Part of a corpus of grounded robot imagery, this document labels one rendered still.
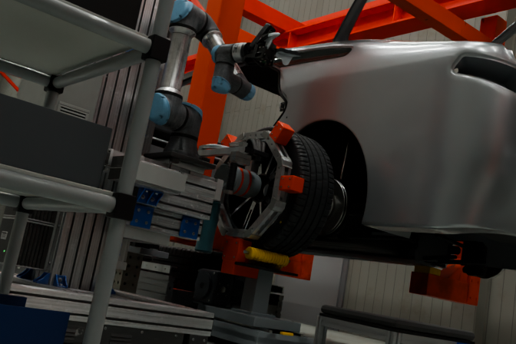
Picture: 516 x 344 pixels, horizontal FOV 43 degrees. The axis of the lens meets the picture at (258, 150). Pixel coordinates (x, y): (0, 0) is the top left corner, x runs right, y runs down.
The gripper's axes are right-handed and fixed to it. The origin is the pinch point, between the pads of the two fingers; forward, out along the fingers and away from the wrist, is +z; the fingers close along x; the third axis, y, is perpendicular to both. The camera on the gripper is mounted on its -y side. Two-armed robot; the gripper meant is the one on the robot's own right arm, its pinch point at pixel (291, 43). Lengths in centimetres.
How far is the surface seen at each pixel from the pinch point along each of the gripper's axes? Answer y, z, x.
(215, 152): 20, -75, -59
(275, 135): 5, -50, -70
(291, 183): 30, -33, -69
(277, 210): 41, -42, -76
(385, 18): -235, -151, -324
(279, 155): 16, -45, -70
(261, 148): 16, -50, -62
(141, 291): 88, -141, -105
